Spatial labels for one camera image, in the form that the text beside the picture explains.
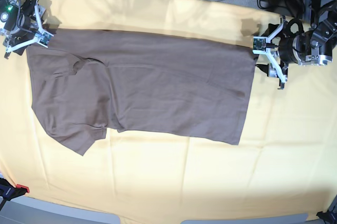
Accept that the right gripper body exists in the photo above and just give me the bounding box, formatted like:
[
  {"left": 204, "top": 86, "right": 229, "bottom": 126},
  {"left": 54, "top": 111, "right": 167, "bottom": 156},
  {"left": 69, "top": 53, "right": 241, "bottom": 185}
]
[{"left": 2, "top": 11, "right": 39, "bottom": 56}]

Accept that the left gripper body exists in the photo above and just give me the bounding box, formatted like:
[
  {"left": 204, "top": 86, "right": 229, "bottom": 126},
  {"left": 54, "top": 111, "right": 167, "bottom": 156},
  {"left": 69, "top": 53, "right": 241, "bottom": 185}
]
[{"left": 265, "top": 24, "right": 299, "bottom": 77}]

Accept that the brown T-shirt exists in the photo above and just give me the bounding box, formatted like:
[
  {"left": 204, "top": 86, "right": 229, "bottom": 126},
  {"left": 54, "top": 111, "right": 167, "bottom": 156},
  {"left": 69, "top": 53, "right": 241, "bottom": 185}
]
[{"left": 26, "top": 29, "right": 256, "bottom": 155}]

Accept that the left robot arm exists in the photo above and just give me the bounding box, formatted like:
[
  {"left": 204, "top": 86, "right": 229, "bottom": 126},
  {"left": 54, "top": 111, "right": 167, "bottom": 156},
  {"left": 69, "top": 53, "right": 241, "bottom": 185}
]
[{"left": 276, "top": 0, "right": 336, "bottom": 75}]

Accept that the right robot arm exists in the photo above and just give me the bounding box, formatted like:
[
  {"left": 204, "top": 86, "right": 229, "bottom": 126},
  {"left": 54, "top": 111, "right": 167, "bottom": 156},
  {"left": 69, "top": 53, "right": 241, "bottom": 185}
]
[{"left": 1, "top": 0, "right": 38, "bottom": 56}]

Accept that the yellow tablecloth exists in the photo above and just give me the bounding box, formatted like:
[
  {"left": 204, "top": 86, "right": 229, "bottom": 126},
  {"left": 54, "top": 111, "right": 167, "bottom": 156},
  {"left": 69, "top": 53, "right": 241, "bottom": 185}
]
[{"left": 1, "top": 0, "right": 336, "bottom": 223}]

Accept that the red black clamp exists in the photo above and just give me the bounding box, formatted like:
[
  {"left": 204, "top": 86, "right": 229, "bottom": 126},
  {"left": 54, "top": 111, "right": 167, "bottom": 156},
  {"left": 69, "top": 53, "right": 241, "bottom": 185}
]
[{"left": 0, "top": 178, "right": 29, "bottom": 210}]

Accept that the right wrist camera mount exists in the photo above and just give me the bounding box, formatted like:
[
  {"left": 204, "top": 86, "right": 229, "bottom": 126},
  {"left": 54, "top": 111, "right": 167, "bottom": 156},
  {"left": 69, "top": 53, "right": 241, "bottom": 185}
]
[{"left": 1, "top": 0, "right": 54, "bottom": 59}]

